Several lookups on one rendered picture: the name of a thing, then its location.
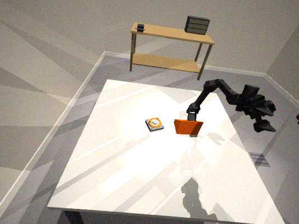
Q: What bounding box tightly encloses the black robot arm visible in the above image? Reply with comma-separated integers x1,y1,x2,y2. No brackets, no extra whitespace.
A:
186,79,276,122

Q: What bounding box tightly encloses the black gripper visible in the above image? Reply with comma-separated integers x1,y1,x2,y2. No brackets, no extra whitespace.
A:
243,95,276,132

